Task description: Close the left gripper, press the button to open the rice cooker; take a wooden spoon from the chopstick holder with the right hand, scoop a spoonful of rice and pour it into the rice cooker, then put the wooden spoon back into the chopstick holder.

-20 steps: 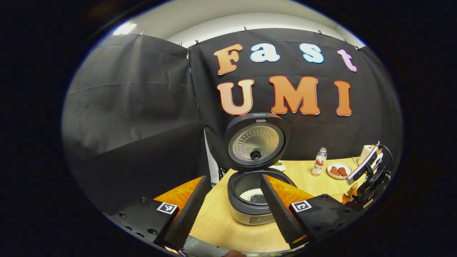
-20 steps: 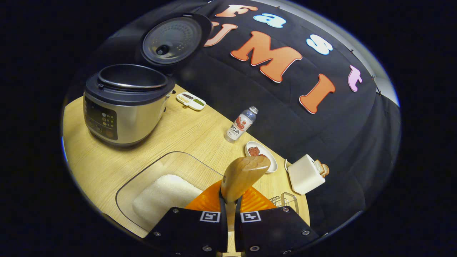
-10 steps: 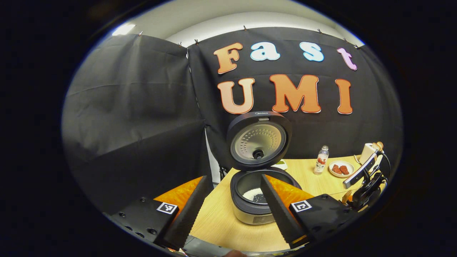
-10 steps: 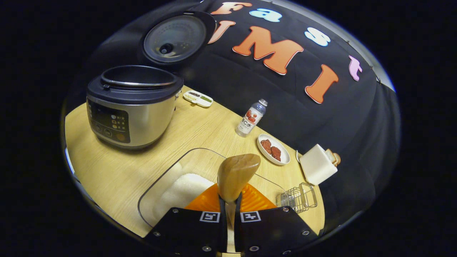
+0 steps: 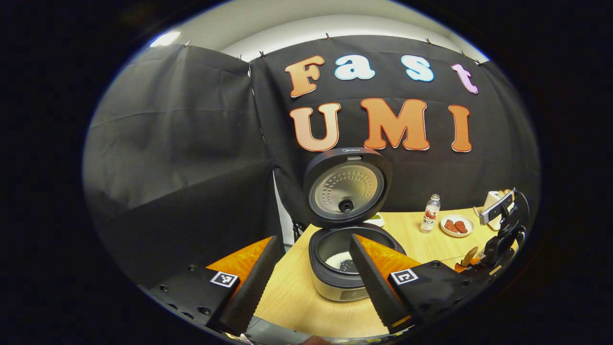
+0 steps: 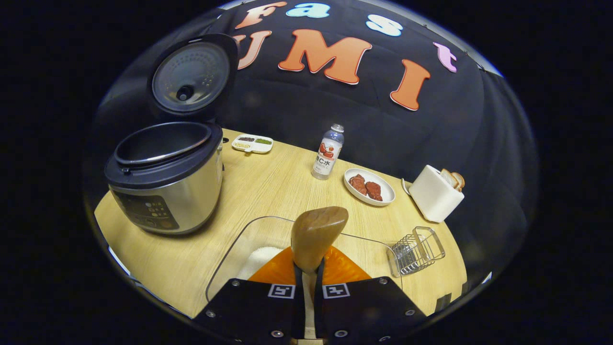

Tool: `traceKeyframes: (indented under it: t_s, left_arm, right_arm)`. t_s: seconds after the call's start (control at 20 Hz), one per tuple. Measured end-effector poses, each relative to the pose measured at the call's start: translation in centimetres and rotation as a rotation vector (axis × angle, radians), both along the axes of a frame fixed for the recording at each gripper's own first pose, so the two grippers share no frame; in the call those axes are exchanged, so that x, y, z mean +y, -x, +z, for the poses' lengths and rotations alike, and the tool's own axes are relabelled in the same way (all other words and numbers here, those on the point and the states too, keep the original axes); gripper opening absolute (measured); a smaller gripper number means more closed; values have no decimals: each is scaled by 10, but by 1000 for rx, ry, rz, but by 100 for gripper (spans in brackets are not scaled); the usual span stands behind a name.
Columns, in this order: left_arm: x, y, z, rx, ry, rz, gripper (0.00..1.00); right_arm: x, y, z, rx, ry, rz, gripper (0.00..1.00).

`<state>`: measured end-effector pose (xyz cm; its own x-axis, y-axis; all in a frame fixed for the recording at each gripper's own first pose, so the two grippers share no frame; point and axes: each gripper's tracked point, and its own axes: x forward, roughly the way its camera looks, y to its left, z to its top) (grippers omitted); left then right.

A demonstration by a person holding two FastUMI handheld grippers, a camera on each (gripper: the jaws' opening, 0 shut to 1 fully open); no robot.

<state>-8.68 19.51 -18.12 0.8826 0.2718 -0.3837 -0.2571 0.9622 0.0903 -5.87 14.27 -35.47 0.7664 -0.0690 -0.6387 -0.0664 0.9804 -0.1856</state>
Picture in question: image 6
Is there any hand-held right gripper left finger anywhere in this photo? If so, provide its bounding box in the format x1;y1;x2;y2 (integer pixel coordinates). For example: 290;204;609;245
193;246;306;343

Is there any white divided bean dish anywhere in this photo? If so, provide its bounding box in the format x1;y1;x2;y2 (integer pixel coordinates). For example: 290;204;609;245
231;134;274;154

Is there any white oval plate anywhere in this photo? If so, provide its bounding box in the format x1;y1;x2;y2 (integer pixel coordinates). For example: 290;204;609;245
343;168;396;207

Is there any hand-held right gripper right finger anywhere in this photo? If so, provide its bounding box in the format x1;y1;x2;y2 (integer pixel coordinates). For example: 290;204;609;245
314;246;428;344

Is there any white toaster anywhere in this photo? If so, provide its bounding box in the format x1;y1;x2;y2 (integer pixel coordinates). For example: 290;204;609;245
409;165;465;223

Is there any clear drink bottle red label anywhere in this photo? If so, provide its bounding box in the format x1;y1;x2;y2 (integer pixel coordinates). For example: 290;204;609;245
311;124;345;181

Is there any wooden spoon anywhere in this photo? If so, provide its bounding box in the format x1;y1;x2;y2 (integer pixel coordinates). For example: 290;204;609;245
291;206;349;342

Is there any black and silver rice cooker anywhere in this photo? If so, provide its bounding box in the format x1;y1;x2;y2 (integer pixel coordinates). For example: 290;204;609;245
104;33;238;235

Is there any metal wire chopstick holder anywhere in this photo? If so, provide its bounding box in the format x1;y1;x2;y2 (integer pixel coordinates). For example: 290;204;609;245
387;226;446;277

